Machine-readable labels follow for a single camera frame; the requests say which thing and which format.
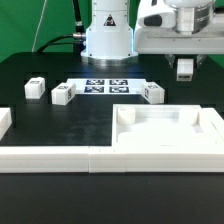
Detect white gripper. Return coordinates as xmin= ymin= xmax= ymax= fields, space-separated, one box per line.
xmin=134 ymin=0 xmax=224 ymax=68

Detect white square tabletop part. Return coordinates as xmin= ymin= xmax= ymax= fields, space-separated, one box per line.
xmin=112 ymin=104 xmax=218 ymax=147

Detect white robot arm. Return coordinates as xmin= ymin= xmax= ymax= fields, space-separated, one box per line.
xmin=81 ymin=0 xmax=224 ymax=64

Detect white U-shaped fence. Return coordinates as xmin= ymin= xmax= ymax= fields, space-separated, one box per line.
xmin=0 ymin=107 xmax=224 ymax=173

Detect fiducial marker sheet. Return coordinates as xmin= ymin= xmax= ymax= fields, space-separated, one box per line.
xmin=67 ymin=78 xmax=145 ymax=95

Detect green backdrop curtain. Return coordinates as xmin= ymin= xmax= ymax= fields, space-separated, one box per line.
xmin=0 ymin=0 xmax=224 ymax=69

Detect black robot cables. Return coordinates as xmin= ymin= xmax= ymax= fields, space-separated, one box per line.
xmin=35 ymin=0 xmax=88 ymax=54

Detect white thin cable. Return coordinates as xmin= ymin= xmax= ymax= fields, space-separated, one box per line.
xmin=31 ymin=0 xmax=48 ymax=53

